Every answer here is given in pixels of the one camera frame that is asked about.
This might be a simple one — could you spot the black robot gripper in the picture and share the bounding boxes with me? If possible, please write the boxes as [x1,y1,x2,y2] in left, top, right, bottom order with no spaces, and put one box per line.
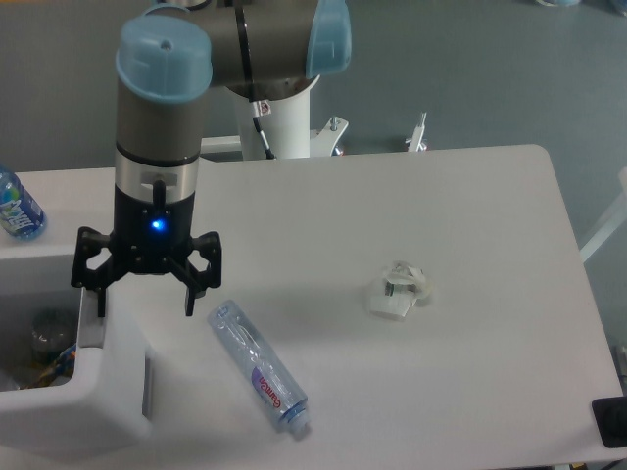
[70,184,224,319]

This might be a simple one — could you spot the white trash can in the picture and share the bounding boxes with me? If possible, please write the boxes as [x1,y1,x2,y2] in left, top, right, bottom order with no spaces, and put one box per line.
[1,253,153,455]

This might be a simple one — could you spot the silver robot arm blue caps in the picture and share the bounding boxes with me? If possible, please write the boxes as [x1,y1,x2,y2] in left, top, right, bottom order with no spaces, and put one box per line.
[71,1,352,317]

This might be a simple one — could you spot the trash inside the can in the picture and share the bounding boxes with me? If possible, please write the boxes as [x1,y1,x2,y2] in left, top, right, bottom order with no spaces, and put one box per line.
[1,309,77,392]

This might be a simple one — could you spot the blue labelled drink bottle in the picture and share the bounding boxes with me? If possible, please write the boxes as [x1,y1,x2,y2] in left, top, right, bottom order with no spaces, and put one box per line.
[1,165,47,240]

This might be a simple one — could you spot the clear plastic water bottle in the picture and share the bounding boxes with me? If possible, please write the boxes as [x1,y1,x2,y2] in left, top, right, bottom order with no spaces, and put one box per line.
[208,300,311,438]

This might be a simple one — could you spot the crumpled white paper cup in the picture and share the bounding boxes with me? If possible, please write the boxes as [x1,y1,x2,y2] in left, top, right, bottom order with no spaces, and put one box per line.
[365,260,433,320]

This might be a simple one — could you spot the black device at table edge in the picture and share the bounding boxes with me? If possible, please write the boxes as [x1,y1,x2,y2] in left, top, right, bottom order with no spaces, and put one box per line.
[592,396,626,448]

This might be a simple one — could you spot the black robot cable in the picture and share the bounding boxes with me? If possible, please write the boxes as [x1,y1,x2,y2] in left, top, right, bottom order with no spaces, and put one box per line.
[248,82,278,161]

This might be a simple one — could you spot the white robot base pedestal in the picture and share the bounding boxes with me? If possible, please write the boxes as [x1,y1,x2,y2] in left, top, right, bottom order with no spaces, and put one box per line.
[201,77,349,161]

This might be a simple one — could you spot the white frame bar right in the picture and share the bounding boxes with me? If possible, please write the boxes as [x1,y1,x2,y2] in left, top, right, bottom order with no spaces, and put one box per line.
[579,167,626,263]

